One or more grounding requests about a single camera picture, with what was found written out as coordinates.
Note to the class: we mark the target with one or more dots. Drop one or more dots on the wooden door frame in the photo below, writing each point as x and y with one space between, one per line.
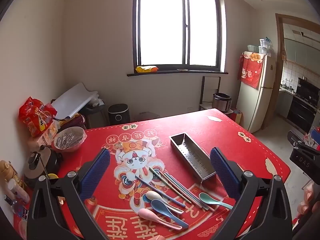
278 67

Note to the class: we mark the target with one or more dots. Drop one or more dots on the black oven range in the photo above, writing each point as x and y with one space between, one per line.
300 110

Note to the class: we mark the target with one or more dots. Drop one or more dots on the white pink bottle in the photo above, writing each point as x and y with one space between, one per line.
17 190

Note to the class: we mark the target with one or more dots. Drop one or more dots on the cream refrigerator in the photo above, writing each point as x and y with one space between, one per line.
252 105

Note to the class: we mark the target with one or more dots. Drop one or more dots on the dark wooden chair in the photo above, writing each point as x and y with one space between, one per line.
203 92

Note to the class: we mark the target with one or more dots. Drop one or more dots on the blue chopstick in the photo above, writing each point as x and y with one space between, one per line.
150 186

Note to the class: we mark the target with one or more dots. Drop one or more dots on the clear plastic container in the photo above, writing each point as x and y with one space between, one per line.
264 47
252 48

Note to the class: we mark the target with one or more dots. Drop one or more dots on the cream printed mug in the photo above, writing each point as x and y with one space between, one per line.
52 176

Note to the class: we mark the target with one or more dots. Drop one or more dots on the green plastic spoon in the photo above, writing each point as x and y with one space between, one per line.
206 197

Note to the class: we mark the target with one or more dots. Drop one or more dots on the bundle of pastel chopsticks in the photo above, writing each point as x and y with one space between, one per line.
175 186

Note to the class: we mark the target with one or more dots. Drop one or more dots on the person's right hand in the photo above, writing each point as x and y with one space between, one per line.
307 198

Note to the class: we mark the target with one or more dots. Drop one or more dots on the red snack bag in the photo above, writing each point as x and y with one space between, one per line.
35 116

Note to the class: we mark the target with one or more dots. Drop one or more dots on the small dark bottle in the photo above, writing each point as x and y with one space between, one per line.
17 208

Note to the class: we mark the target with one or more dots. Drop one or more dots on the pink plastic spoon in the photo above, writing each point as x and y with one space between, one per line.
147 213

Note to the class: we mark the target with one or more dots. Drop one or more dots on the black air fryer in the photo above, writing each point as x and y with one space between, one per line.
118 115

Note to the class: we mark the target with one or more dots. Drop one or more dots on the cream printed carton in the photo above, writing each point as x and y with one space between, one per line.
48 135

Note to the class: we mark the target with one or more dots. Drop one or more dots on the dark framed window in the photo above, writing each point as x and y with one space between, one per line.
162 30

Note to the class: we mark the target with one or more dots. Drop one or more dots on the brown bottle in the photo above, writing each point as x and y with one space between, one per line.
7 172

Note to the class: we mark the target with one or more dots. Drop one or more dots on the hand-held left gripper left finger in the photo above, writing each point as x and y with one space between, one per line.
96 172

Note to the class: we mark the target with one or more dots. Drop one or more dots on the blue plastic spoon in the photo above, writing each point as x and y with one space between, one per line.
160 206

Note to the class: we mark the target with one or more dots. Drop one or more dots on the red printed table mat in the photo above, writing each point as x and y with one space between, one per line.
175 120

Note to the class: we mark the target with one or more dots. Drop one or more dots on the silver rice cooker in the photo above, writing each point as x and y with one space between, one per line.
221 102

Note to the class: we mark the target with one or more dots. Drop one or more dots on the yellow packet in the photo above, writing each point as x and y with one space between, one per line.
147 69

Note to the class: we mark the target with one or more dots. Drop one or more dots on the thin metal rod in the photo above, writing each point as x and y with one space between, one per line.
44 166

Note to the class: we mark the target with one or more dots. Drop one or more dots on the red printed cloth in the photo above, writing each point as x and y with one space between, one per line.
250 72

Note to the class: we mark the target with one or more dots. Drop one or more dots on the white plastic spoon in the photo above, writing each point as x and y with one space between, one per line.
153 196

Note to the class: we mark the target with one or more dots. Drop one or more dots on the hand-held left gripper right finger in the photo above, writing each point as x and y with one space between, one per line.
225 172

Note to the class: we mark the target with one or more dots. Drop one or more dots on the stainless steel cutlery tray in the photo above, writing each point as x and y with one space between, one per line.
192 158

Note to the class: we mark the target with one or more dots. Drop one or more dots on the upper kitchen cabinet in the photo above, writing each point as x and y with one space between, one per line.
300 52

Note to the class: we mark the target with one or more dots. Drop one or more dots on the bowl covered with plastic wrap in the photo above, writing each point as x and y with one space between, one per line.
68 140

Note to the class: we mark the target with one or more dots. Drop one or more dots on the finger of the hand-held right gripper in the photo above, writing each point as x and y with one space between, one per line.
296 140

